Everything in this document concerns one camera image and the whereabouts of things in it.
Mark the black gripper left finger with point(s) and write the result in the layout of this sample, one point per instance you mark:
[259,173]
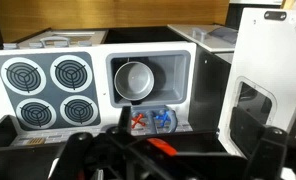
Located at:
[125,120]

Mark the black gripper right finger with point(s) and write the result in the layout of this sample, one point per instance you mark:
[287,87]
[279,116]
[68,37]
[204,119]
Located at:
[246,130]

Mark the orange plastic bowl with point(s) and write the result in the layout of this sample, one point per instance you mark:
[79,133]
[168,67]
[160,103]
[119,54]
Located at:
[161,146]

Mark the white toy microwave door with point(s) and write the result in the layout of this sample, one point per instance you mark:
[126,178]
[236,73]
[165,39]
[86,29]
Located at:
[264,50]

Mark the dark grey stove panel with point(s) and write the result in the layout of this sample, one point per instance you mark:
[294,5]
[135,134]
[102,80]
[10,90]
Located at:
[49,91]

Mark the grey stove knob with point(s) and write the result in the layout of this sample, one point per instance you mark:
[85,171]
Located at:
[10,46]
[35,45]
[84,43]
[60,44]

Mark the grey metal pot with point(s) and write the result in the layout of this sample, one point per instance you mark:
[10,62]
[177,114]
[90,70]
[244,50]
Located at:
[134,80]

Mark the grey toy faucet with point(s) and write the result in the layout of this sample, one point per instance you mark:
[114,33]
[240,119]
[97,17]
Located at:
[174,120]

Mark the toy kitchen unit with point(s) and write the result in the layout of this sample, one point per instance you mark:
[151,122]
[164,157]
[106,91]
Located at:
[103,66]

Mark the grey sink basin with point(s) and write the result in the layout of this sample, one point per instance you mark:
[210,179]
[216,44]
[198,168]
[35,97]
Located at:
[171,76]

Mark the slotted wooden spatula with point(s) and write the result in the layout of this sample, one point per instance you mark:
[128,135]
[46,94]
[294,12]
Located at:
[35,141]

